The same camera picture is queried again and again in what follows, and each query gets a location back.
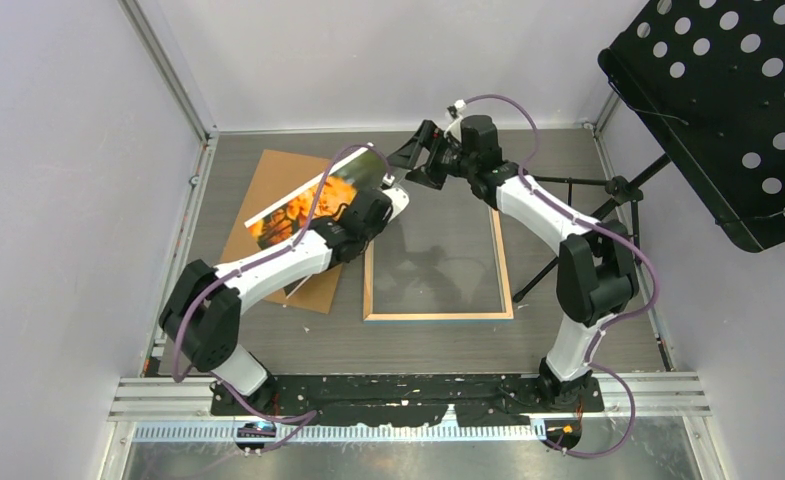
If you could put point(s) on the aluminium front rail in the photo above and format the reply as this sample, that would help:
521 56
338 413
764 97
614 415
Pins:
160 410

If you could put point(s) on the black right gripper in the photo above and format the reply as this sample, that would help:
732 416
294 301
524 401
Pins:
408 156

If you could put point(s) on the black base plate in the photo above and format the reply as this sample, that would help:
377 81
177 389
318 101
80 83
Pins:
416 400

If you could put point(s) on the brown backing board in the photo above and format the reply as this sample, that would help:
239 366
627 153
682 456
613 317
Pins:
276 175

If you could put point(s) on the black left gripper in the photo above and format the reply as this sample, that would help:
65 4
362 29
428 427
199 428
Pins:
383 223

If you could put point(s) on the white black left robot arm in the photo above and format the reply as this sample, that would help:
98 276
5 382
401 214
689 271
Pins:
203 311

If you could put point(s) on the orange flower photo print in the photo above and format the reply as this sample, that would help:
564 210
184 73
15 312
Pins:
312 199

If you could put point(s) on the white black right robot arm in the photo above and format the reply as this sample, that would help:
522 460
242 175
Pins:
596 275

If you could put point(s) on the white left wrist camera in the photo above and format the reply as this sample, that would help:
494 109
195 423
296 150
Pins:
390 186

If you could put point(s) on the light wooden picture frame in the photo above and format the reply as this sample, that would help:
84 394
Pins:
367 301

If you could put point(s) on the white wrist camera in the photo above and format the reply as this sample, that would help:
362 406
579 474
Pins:
455 114
390 186

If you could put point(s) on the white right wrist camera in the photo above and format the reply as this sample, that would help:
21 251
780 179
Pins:
455 114

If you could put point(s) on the black music stand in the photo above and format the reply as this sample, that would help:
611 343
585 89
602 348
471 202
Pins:
707 80

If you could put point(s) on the clear acrylic sheet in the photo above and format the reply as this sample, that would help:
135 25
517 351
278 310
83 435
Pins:
439 258

